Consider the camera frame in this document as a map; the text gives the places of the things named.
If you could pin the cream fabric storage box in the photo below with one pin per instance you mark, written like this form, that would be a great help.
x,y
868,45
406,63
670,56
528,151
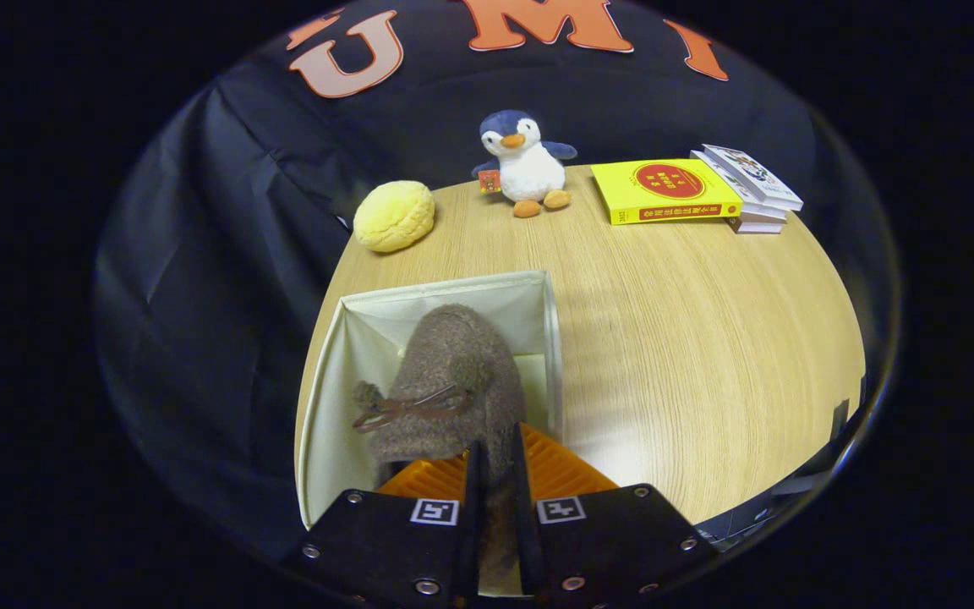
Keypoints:
x,y
369,338

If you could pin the blue white penguin plush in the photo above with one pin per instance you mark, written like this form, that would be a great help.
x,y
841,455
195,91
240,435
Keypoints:
x,y
529,169

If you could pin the yellow bun plush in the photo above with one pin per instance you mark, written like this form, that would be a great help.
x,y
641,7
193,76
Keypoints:
x,y
394,216

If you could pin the yellow book red circle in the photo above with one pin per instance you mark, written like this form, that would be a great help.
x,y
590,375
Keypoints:
x,y
664,190

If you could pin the brown fuzzy shoe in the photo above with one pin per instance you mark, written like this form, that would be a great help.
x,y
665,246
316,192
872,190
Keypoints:
x,y
453,355

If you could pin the plain white book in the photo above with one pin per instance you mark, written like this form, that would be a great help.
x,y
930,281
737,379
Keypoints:
x,y
756,227
762,211

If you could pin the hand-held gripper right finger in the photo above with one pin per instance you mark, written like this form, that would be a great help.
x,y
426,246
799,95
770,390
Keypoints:
x,y
614,541

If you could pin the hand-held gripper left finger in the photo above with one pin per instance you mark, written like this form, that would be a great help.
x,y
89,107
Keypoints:
x,y
385,541

